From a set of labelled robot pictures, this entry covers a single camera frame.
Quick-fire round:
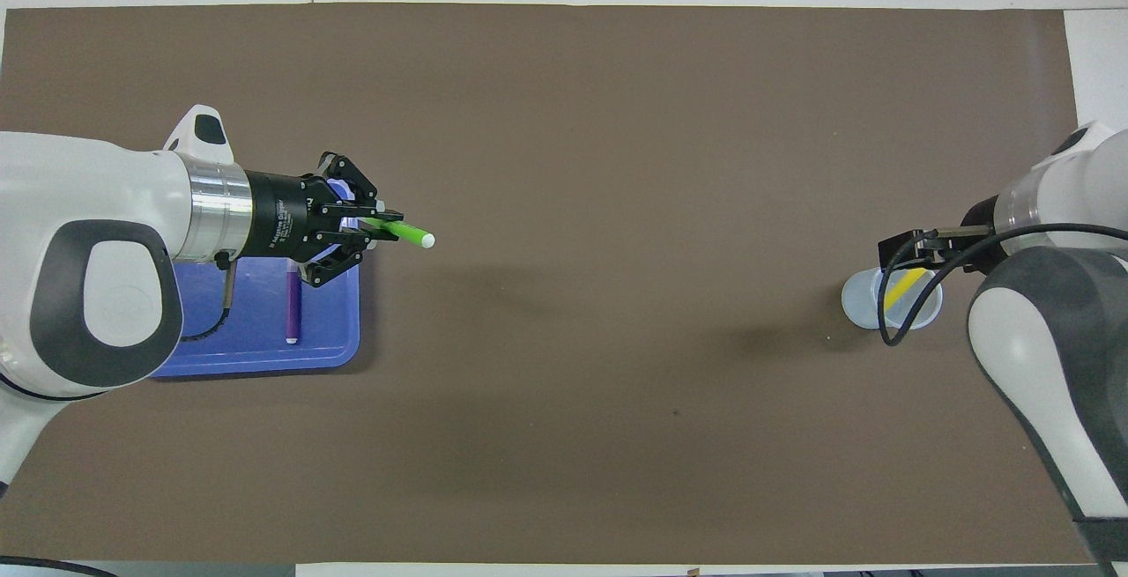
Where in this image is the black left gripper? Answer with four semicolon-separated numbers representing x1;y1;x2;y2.
245;152;405;288

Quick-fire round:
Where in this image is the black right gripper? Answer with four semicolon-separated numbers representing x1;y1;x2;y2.
878;196;1006;275

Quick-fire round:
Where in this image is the yellow marker pen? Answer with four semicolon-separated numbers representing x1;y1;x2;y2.
884;267;931;312

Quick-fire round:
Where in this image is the green marker pen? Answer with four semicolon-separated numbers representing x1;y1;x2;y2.
361;218;437;250

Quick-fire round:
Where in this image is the purple marker pen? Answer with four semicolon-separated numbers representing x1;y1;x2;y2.
284;262;303;346

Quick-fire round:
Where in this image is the blue plastic tray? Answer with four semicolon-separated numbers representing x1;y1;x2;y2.
150;181;361;380

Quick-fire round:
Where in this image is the translucent plastic cup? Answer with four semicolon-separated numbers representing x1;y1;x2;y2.
841;262;944;332

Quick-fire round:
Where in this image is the brown table mat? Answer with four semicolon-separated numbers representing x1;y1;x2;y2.
0;3;1094;565

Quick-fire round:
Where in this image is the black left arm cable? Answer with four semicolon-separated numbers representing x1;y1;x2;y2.
181;251;239;343

